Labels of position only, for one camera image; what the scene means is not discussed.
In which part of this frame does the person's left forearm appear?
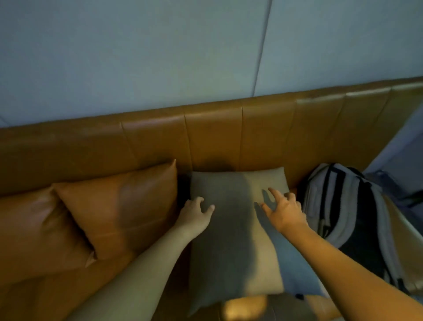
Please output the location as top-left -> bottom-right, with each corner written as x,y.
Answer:
66,226 -> 196,321

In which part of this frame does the person's right hand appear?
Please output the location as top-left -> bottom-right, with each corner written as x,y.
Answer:
261,187 -> 310,234

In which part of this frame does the person's left hand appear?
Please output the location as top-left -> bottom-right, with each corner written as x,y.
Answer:
175,197 -> 215,239

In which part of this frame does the person's right forearm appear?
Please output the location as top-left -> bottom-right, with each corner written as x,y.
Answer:
281,223 -> 423,321

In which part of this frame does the grey fabric cushion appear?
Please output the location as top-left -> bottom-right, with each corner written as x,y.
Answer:
187,167 -> 326,317

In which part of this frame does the grey and black backpack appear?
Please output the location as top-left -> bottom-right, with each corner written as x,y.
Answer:
301,162 -> 415,295

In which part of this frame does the brown leather cushion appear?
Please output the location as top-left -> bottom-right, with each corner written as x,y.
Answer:
51,159 -> 180,268

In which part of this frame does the brown leather sofa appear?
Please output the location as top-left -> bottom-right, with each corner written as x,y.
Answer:
0,77 -> 423,321

